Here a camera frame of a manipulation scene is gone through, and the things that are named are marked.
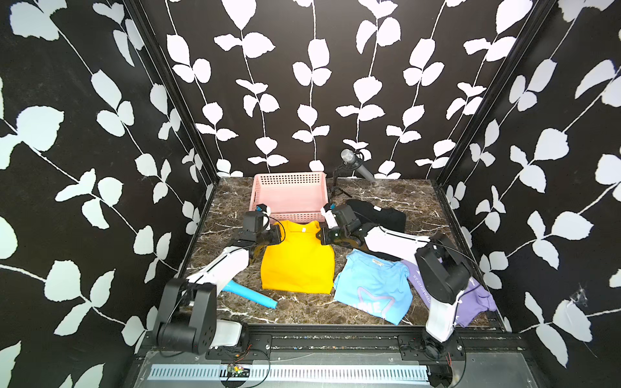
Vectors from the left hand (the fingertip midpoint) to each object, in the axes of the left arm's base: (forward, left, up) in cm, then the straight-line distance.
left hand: (280, 225), depth 90 cm
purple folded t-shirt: (-27, -68, -8) cm, 74 cm away
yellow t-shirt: (-11, -7, -9) cm, 16 cm away
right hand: (-2, -13, -2) cm, 13 cm away
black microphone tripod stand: (+22, -24, -5) cm, 33 cm away
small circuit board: (-44, +12, -11) cm, 47 cm away
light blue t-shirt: (-20, -35, -11) cm, 42 cm away
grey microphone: (+21, -28, +15) cm, 38 cm away
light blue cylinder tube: (-21, +12, -10) cm, 26 cm away
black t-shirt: (+9, -48, -12) cm, 50 cm away
